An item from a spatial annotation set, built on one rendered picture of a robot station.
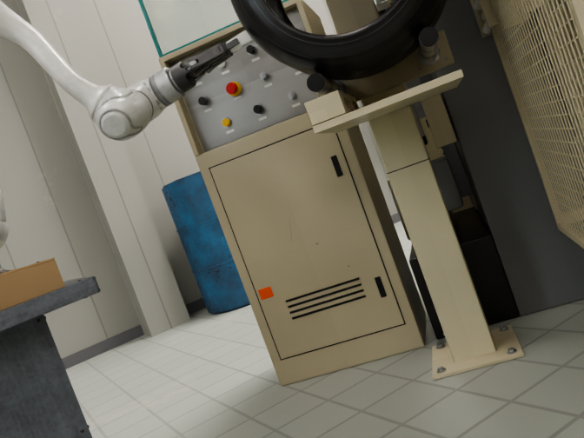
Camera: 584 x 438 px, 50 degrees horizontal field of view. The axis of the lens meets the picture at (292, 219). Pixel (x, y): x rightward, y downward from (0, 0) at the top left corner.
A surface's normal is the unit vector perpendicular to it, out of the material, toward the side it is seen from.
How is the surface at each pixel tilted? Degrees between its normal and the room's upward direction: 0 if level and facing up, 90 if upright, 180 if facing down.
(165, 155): 90
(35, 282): 90
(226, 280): 90
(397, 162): 90
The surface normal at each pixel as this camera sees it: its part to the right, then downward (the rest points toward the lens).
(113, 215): 0.43, -0.11
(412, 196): -0.22, 0.14
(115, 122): 0.07, 0.48
